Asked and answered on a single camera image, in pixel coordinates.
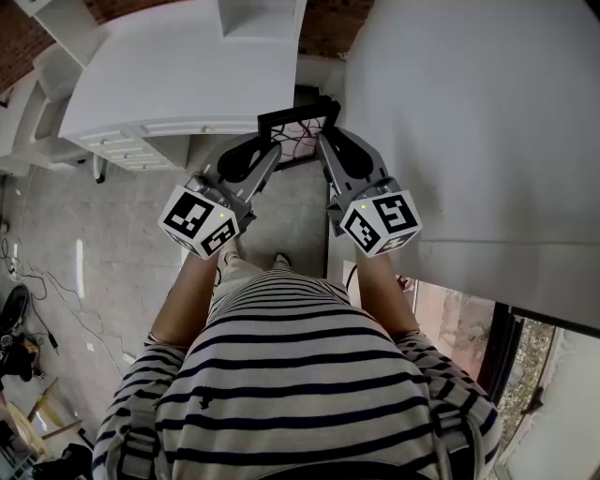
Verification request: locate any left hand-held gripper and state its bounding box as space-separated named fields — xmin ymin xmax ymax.
xmin=157 ymin=132 xmax=283 ymax=260

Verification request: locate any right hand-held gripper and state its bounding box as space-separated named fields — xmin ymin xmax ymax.
xmin=317 ymin=128 xmax=424 ymax=259

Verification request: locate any black framed picture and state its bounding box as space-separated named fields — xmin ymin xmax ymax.
xmin=256 ymin=95 xmax=342 ymax=173

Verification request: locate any white shelf compartment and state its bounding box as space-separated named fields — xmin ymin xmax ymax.
xmin=218 ymin=0 xmax=308 ymax=44

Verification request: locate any person's left forearm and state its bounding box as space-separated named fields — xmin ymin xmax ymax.
xmin=150 ymin=243 xmax=231 ymax=348

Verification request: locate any person's right forearm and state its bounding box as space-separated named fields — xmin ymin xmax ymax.
xmin=353 ymin=243 xmax=421 ymax=338

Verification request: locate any white table top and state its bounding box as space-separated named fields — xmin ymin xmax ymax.
xmin=58 ymin=8 xmax=301 ymax=142

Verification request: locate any white drawer unit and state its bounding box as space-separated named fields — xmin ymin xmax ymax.
xmin=77 ymin=122 xmax=191 ymax=173

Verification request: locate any person's beige trouser leg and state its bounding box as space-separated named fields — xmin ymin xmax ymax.
xmin=216 ymin=241 xmax=266 ymax=306

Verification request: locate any white chair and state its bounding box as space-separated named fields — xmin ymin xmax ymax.
xmin=11 ymin=46 xmax=85 ymax=170

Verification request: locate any person's striped shirt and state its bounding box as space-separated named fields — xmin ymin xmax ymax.
xmin=91 ymin=269 xmax=505 ymax=480

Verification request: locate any black round device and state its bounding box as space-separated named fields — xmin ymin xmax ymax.
xmin=0 ymin=284 xmax=31 ymax=332

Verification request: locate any black bag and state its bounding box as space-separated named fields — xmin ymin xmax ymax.
xmin=0 ymin=330 xmax=37 ymax=383

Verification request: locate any wooden stool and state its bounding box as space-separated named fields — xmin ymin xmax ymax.
xmin=25 ymin=377 xmax=84 ymax=442

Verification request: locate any black floor cable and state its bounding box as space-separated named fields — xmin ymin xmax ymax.
xmin=0 ymin=233 xmax=135 ymax=371

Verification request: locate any grey shoulder strap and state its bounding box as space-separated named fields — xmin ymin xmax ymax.
xmin=114 ymin=405 xmax=163 ymax=480
xmin=428 ymin=397 xmax=487 ymax=480

